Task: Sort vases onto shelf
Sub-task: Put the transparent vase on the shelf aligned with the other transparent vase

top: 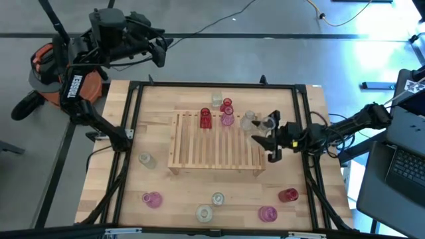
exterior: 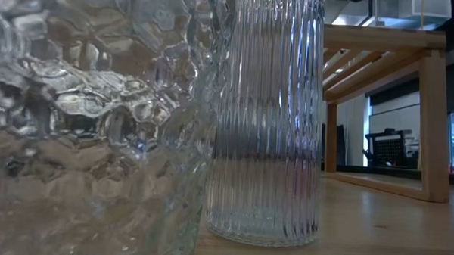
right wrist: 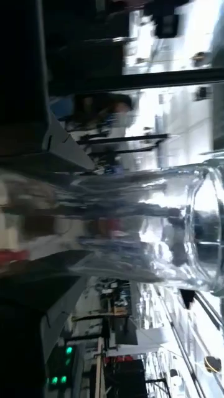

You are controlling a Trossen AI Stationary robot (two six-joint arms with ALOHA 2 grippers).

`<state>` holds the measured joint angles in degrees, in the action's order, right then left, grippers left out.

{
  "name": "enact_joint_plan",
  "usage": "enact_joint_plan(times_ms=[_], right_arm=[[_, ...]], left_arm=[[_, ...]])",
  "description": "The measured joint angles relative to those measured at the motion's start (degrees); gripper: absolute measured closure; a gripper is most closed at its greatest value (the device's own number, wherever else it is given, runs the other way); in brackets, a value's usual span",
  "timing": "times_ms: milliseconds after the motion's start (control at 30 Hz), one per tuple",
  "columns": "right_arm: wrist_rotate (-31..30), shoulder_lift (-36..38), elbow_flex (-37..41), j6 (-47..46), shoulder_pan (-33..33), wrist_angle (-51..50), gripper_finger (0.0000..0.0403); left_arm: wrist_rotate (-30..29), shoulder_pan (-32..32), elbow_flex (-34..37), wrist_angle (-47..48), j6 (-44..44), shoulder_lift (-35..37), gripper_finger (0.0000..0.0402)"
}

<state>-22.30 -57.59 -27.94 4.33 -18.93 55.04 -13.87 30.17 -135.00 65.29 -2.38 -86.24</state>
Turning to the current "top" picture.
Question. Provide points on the clear fluted cylinder glass vase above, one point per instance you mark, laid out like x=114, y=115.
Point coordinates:
x=218, y=198

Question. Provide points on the dark grey laptop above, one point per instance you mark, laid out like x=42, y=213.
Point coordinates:
x=408, y=166

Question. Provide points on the clear square glass vase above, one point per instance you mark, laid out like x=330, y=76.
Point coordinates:
x=216, y=98

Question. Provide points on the red flared-mouth glass vase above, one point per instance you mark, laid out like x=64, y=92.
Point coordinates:
x=287, y=195

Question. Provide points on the pink ribbed narrow-neck vase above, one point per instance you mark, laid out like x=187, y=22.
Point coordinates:
x=227, y=117

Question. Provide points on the small black table camera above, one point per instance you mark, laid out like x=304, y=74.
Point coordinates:
x=214, y=232

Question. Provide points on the white marker tag paper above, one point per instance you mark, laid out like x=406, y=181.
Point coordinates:
x=414, y=87

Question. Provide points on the grey desk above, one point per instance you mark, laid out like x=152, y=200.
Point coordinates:
x=375, y=199

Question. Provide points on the silver metal bracket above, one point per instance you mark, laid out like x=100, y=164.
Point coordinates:
x=123, y=230
x=306, y=235

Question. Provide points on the small red glass vase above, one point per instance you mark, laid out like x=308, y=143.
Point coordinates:
x=205, y=119

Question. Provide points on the black aluminium rig frame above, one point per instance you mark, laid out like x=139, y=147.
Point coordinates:
x=219, y=84

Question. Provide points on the large clear hammered glass vase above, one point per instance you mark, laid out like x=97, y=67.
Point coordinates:
x=204, y=213

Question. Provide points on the black slanted pole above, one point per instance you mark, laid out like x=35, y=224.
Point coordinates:
x=54, y=20

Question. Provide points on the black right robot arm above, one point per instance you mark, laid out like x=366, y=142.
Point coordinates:
x=348, y=124

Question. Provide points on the pink ribbed glass vase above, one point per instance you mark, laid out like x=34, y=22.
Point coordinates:
x=152, y=200

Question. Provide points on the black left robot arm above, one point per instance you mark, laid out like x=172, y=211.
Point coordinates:
x=99, y=124

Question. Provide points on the clear ribbed bulbous glass vase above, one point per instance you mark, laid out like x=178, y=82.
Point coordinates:
x=248, y=121

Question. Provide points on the pink round wide vase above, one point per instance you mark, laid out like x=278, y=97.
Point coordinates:
x=267, y=214

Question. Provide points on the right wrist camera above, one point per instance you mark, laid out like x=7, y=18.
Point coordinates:
x=289, y=127

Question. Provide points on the clear diamond-pattern bottle vase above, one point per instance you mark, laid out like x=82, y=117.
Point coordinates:
x=147, y=160

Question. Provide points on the orange shop vacuum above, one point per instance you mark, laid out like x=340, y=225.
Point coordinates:
x=91, y=88

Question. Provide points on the grey floor stand leg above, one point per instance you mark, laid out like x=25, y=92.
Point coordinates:
x=10, y=147

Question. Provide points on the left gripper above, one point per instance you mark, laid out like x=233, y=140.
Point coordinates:
x=141, y=41

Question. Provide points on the wooden slatted shelf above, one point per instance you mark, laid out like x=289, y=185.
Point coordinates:
x=212, y=149

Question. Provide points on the tall red bottle vase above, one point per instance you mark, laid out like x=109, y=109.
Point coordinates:
x=226, y=102

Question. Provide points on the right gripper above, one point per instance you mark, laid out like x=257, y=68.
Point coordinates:
x=292, y=141

